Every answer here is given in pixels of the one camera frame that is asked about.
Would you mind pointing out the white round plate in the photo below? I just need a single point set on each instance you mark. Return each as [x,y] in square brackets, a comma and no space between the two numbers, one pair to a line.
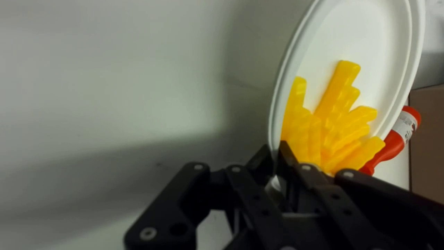
[361,36]

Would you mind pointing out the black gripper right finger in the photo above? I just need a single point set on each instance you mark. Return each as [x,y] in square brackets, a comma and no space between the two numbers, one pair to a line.
[369,213]

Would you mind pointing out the yellow crinkle toy fry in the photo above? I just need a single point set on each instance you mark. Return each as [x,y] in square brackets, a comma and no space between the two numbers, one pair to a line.
[351,134]
[300,139]
[340,84]
[354,97]
[368,147]
[365,113]
[323,139]
[296,104]

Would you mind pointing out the red toy ketchup bottle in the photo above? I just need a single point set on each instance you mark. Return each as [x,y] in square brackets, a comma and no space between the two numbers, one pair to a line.
[393,143]

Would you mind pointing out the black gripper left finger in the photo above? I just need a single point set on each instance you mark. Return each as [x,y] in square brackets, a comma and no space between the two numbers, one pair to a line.
[185,209]

